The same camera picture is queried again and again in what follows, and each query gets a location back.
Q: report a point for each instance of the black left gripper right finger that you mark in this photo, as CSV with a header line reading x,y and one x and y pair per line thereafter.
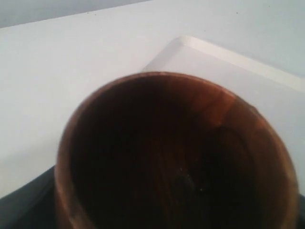
x,y
301,213

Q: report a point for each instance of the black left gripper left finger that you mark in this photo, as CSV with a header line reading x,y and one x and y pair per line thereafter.
x,y
32,206

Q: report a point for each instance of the brown wooden cup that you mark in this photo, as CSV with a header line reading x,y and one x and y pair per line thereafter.
x,y
162,150

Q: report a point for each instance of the white rectangular tray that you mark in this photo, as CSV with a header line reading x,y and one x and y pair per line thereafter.
x,y
278,95

